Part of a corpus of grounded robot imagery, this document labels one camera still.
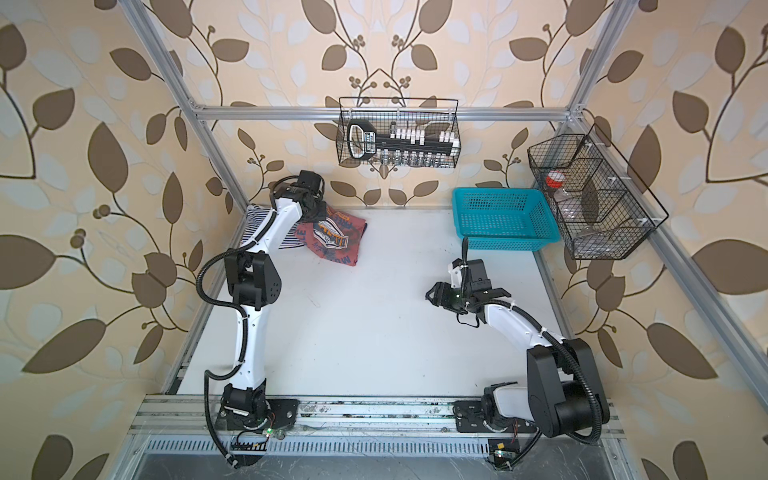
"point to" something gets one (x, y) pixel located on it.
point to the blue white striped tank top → (255, 219)
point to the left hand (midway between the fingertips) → (315, 210)
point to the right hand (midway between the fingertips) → (435, 300)
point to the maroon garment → (337, 236)
